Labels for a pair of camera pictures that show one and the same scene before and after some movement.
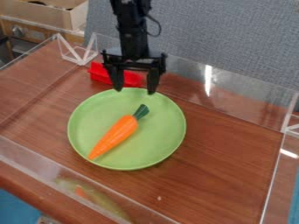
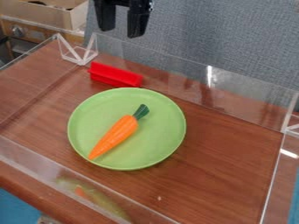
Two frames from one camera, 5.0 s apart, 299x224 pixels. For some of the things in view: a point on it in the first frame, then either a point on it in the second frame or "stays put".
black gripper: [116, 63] -> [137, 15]
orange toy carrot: [117, 133] stays put
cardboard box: [60, 13] stays put
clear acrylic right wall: [280, 207] stays put
